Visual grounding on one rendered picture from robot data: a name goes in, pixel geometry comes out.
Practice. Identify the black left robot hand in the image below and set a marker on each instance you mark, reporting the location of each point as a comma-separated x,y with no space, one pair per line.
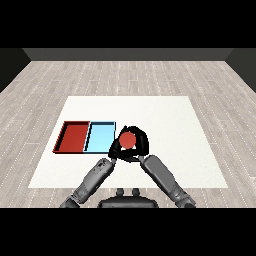
114,149

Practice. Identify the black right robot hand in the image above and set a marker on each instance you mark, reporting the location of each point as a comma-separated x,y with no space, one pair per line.
142,141

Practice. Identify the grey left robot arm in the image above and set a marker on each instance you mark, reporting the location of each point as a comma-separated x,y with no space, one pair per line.
90,181

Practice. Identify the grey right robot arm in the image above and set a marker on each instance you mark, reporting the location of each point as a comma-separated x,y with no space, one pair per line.
165,180

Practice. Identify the small red can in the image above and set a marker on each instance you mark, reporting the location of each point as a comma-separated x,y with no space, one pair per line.
127,140

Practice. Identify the light blue shallow open box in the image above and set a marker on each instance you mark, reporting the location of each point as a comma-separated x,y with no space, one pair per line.
100,137

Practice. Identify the red shallow open box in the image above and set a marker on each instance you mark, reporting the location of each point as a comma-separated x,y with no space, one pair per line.
73,136

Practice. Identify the dark grey robot body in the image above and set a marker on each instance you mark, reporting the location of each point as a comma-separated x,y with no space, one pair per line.
128,201

